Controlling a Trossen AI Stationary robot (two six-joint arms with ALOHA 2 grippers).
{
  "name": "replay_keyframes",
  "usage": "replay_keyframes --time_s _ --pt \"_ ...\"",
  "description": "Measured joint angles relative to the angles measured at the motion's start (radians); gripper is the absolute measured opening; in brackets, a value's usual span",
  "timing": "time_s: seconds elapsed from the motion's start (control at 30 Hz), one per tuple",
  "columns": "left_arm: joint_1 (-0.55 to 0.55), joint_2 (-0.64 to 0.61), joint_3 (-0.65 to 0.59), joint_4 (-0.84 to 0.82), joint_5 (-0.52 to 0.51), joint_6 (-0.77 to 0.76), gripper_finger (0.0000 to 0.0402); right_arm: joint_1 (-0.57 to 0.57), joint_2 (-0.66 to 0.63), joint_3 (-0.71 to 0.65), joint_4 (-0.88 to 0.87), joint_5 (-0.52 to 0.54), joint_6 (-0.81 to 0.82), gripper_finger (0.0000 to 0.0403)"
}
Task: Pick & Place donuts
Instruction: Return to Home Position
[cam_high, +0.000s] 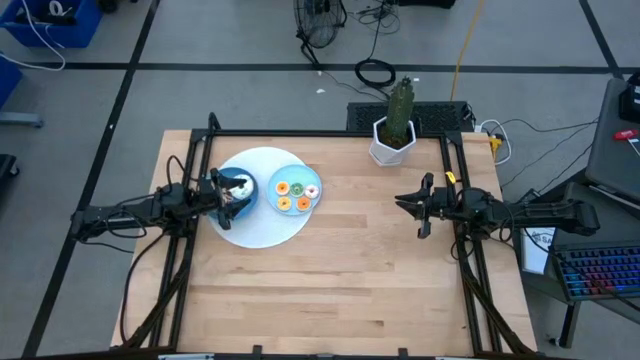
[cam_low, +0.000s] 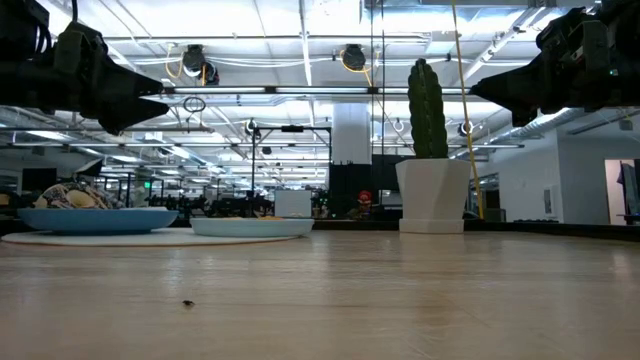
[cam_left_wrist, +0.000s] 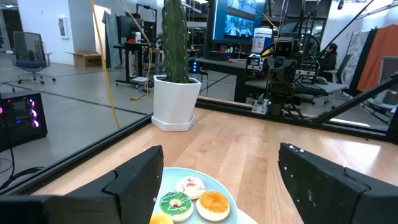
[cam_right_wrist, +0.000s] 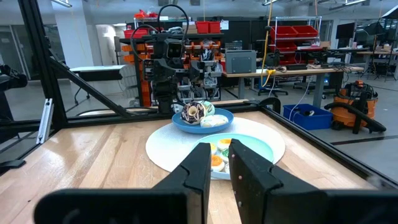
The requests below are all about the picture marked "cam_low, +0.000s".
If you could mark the black camera stand frame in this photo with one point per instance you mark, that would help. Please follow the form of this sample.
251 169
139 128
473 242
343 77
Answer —
292 128

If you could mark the green cactus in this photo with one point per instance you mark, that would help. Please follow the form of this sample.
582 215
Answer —
427 110

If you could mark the black monitor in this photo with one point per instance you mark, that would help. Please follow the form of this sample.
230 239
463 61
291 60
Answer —
39 179

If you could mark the black tall cabinet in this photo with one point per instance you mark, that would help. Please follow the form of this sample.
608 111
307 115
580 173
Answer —
347 187

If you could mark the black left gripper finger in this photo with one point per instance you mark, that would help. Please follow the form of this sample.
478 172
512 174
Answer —
130 77
127 112

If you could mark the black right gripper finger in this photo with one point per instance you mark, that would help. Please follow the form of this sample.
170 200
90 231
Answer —
520 87
525 116

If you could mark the dark blue plate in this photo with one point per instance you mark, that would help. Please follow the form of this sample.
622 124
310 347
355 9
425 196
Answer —
100 221

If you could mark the person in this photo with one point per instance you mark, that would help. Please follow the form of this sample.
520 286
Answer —
364 202

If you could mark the silver ventilation duct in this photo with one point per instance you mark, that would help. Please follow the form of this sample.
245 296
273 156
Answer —
540 124

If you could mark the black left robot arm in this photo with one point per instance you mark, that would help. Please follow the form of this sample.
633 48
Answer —
17 25

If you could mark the light blue plate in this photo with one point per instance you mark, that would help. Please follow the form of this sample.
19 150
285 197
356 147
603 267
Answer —
250 228

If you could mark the white faceted plant pot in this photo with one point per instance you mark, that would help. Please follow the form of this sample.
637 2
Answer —
432 195

